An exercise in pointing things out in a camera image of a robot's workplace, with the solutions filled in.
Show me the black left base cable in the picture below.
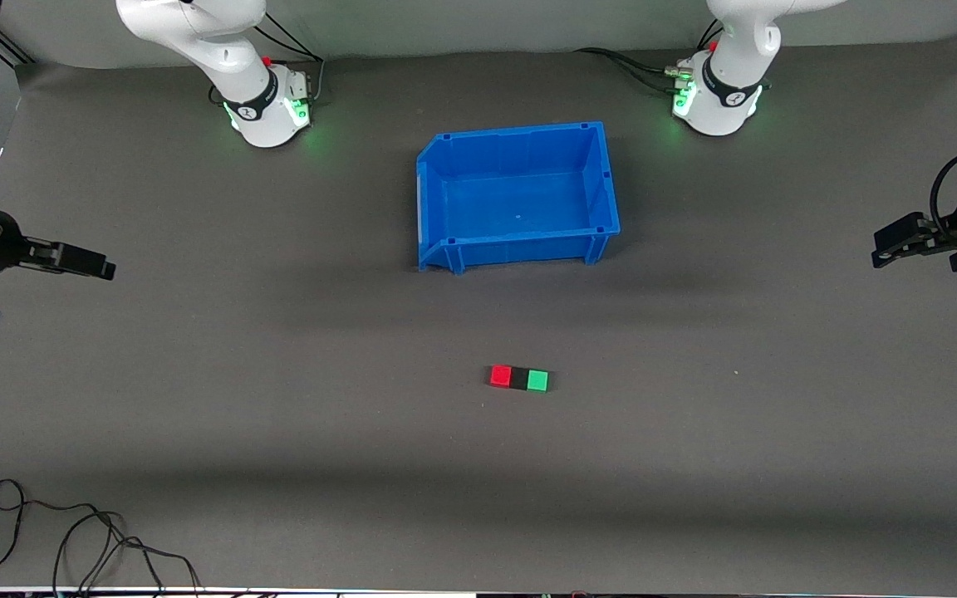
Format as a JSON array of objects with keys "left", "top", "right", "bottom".
[
  {"left": 574, "top": 47, "right": 683, "bottom": 80},
  {"left": 603, "top": 51, "right": 685, "bottom": 92}
]

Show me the blue plastic storage bin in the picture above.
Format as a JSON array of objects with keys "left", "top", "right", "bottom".
[{"left": 416, "top": 121, "right": 621, "bottom": 275}]

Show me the grey table mat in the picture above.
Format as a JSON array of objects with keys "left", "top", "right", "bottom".
[{"left": 0, "top": 29, "right": 957, "bottom": 592}]

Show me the black right base cable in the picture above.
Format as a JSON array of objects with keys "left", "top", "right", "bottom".
[{"left": 258, "top": 10, "right": 326, "bottom": 105}]

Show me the black base cable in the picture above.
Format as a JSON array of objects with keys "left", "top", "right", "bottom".
[
  {"left": 258, "top": 10, "right": 326, "bottom": 105},
  {"left": 574, "top": 47, "right": 683, "bottom": 80},
  {"left": 603, "top": 51, "right": 685, "bottom": 92}
]

